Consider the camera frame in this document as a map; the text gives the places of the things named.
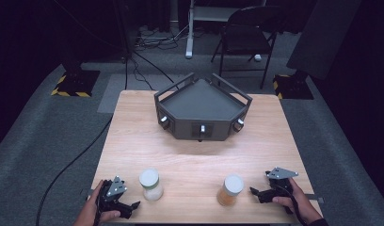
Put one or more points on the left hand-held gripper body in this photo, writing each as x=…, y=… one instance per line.
x=113, y=190

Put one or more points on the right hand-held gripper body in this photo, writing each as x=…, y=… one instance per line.
x=279, y=185

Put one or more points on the white powder jar green band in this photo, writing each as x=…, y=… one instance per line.
x=150, y=182

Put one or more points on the orange powder jar white lid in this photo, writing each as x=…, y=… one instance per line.
x=231, y=188

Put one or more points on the dark grey corner rack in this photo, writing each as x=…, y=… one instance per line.
x=201, y=103

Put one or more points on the person's right hand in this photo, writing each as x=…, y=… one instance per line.
x=303, y=205

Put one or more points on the person's left hand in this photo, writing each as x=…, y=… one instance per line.
x=88, y=212

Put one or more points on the silver knob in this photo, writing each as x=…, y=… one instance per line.
x=163, y=119
x=240, y=121
x=202, y=128

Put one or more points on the light grey floor mat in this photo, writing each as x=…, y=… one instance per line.
x=118, y=94

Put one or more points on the black yellow striped base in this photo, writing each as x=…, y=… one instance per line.
x=75, y=83
x=293, y=88

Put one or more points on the small white floor object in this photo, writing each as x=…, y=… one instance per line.
x=258, y=57

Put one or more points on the black stand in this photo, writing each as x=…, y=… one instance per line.
x=125, y=37

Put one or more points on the black folding chair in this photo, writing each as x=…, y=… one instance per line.
x=243, y=34

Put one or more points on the grey tilted panel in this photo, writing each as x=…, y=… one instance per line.
x=322, y=34

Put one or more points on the white desk frame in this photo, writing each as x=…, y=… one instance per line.
x=190, y=31

